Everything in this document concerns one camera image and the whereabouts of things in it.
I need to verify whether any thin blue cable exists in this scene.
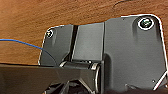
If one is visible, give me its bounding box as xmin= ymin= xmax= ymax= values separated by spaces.
xmin=0 ymin=38 xmax=60 ymax=68

